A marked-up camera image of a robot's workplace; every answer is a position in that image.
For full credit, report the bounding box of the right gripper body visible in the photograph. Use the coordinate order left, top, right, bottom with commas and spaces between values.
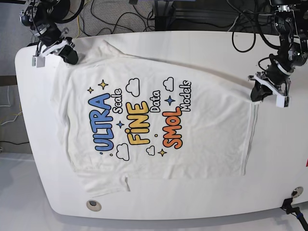
33, 25, 73, 57

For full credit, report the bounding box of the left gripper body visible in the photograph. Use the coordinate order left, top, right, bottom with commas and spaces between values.
248, 61, 290, 96

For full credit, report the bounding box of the white printed T-shirt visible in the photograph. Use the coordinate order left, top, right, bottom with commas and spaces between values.
51, 41, 256, 197

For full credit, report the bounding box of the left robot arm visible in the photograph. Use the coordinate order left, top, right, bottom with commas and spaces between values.
248, 0, 308, 108

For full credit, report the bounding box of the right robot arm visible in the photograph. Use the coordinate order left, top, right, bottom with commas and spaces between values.
20, 0, 85, 67

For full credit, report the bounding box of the silver table grommet right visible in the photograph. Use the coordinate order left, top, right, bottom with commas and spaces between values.
291, 186, 304, 198

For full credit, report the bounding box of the silver table grommet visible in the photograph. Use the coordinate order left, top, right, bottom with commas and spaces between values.
86, 200, 102, 212
291, 186, 304, 198

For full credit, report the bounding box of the silver table grommet left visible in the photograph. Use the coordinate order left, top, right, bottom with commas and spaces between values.
86, 200, 102, 212

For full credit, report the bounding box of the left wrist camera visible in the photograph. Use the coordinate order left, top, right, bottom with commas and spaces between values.
276, 95, 291, 108

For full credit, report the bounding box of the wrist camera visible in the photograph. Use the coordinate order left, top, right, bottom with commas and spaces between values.
276, 95, 291, 108
32, 55, 45, 68

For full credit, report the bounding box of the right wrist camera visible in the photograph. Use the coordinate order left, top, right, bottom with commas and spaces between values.
32, 55, 45, 68

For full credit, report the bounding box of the yellow cable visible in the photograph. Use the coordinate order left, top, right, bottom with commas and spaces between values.
76, 0, 92, 39

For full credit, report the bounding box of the white cable on floor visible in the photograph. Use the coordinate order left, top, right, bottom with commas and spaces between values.
0, 85, 23, 126

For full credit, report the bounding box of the black metal frame post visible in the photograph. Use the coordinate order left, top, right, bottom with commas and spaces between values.
152, 0, 174, 31

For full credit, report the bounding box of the black clamp with cable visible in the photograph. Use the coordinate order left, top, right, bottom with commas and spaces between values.
281, 198, 308, 231

